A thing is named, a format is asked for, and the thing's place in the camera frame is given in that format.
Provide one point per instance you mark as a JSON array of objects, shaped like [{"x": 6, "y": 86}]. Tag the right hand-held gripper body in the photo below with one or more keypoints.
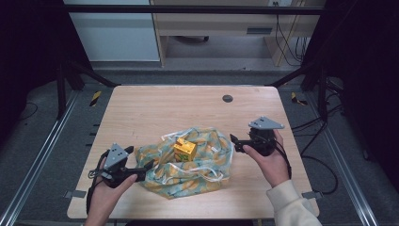
[{"x": 266, "y": 124}]

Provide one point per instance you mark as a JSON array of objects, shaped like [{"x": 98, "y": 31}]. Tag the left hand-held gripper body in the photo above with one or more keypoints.
[{"x": 115, "y": 157}]

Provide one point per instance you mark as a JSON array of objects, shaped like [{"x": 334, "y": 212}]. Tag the teal orange-patterned cloth bag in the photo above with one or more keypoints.
[{"x": 200, "y": 169}]

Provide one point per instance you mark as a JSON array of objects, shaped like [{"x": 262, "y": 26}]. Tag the yellow drink carton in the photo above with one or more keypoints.
[{"x": 185, "y": 150}]

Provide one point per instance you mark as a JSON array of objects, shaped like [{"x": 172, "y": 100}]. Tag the person's right hand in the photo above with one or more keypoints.
[{"x": 274, "y": 166}]

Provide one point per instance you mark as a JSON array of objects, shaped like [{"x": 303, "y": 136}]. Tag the person's left hand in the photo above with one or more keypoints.
[{"x": 105, "y": 201}]

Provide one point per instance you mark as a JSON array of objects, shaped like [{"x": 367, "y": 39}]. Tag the grey round table grommet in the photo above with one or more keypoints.
[{"x": 227, "y": 98}]

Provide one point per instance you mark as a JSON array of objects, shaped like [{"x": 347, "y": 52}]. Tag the grey tape strip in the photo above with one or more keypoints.
[
  {"x": 312, "y": 195},
  {"x": 75, "y": 194}
]

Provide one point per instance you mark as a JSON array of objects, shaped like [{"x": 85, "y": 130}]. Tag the grey desk label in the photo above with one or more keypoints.
[{"x": 259, "y": 30}]

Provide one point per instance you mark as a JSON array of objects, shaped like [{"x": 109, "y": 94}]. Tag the light wooden desk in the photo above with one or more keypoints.
[{"x": 219, "y": 23}]

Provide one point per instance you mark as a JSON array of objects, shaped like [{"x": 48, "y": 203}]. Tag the white cabinet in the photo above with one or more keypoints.
[{"x": 116, "y": 34}]

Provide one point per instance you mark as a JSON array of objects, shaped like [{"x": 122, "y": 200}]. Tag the black metal frame leg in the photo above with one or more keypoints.
[
  {"x": 321, "y": 91},
  {"x": 61, "y": 91}
]

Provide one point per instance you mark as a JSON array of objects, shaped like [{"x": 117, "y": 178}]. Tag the aluminium floor rail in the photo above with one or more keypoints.
[
  {"x": 345, "y": 169},
  {"x": 37, "y": 160}
]

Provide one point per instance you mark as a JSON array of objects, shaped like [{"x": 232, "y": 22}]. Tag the black horizontal frame bar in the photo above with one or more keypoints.
[{"x": 188, "y": 9}]

